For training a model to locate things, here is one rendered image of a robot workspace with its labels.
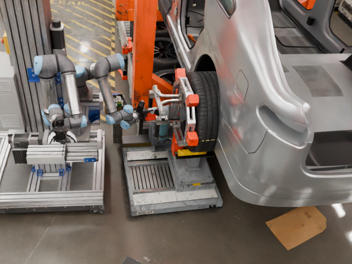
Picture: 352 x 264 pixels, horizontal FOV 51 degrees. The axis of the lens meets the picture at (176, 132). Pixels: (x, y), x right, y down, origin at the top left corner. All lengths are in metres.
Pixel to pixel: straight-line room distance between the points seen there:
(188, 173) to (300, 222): 1.11
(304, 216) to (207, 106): 1.52
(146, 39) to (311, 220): 2.19
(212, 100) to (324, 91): 1.08
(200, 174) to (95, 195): 0.96
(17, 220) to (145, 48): 1.78
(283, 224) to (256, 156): 1.41
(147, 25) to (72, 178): 1.45
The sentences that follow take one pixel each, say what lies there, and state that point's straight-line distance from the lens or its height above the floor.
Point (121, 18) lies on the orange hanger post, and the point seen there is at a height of 0.56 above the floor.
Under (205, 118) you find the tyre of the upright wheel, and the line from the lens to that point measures 2.70.
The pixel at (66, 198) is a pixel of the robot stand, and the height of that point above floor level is 0.23.
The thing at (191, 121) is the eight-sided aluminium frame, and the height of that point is 0.97.
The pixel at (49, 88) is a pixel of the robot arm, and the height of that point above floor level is 1.25.
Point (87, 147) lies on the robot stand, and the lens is 2.86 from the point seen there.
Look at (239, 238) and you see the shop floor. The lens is 3.31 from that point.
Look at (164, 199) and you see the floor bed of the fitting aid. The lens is 3.33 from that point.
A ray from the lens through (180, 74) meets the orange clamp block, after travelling 3.00.
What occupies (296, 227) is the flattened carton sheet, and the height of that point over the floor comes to 0.01.
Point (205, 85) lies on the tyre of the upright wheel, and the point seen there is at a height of 1.17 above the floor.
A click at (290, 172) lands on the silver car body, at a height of 1.20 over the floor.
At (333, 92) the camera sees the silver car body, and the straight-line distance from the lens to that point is 3.42.
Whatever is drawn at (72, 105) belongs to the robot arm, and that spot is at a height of 1.22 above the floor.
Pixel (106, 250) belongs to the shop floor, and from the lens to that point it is 3.13.
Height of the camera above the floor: 2.68
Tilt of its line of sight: 41 degrees down
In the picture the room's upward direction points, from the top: 8 degrees clockwise
